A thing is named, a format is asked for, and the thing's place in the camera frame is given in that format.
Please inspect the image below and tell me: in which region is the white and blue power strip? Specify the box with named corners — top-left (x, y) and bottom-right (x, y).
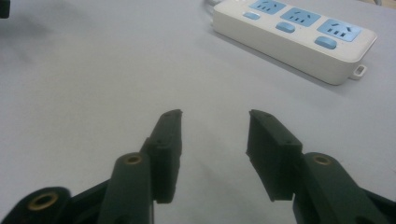
top-left (212, 0), bottom-right (378, 86)

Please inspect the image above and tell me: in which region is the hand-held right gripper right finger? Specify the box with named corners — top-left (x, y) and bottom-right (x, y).
top-left (246, 108), bottom-right (390, 224)

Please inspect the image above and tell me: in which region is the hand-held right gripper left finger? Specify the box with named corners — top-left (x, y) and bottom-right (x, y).
top-left (96, 108), bottom-right (183, 224)

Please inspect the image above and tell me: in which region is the dark object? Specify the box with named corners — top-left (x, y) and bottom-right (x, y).
top-left (0, 0), bottom-right (11, 20)

